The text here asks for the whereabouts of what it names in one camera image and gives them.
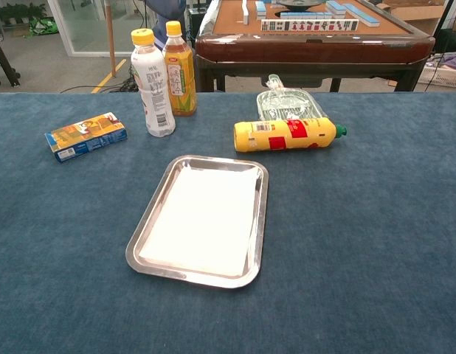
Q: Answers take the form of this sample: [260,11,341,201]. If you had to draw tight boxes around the silver metal tray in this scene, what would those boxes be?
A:
[125,154,270,290]

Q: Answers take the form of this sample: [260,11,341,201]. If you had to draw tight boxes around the yellow bottle green cap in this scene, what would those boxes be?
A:
[233,117,348,153]

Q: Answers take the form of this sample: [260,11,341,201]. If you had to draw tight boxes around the green dustpan brush set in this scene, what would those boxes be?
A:
[255,74,327,122]

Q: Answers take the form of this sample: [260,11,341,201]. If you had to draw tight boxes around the amber tea bottle yellow cap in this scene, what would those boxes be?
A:
[162,20,198,117]

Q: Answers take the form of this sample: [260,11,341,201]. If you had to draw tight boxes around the white bottle yellow cap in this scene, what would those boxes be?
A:
[130,28,176,139]

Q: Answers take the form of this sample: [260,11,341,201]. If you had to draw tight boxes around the blue table cloth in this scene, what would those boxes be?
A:
[0,91,456,354]

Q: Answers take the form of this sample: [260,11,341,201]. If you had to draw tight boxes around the yellow blue snack box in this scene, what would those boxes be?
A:
[44,111,128,164]

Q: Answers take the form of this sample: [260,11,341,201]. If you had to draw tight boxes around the brown mahjong table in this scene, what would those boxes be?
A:
[194,0,436,93]

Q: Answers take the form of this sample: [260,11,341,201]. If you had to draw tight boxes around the face-up mahjong tile row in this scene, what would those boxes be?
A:
[260,18,360,32]

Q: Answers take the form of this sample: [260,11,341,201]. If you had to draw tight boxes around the blue-backed mahjong tile row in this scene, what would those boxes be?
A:
[342,2,381,27]
[279,10,334,20]
[325,0,348,16]

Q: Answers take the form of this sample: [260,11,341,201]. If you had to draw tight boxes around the wooden pole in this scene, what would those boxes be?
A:
[104,0,117,78]

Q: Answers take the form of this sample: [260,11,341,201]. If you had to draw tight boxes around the green bag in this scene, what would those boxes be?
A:
[28,17,60,37]

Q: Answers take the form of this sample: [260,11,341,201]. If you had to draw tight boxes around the white plastic basket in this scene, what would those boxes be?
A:
[418,55,456,89]

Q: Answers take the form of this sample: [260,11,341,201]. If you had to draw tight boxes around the cardboard box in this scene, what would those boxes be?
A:
[377,0,450,36]

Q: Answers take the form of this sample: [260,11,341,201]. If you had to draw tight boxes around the black stand leg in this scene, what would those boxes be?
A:
[0,29,21,88]

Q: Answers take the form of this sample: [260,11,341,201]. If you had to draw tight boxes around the green potted plants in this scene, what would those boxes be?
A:
[0,2,48,27]

